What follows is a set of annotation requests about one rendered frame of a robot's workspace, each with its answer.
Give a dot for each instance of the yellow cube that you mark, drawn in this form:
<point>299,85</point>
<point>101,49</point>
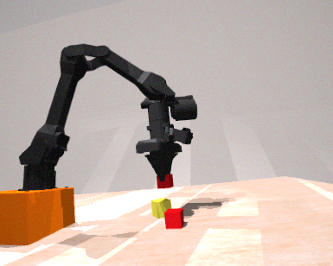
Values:
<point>159,207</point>

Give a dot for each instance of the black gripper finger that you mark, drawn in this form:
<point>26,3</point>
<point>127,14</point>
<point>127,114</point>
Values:
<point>158,162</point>
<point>169,162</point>

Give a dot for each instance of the red cube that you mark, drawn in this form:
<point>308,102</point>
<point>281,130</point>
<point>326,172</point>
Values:
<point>167,184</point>
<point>174,219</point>

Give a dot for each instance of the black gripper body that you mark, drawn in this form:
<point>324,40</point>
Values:
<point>156,143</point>

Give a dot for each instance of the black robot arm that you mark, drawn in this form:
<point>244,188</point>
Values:
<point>50,140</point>

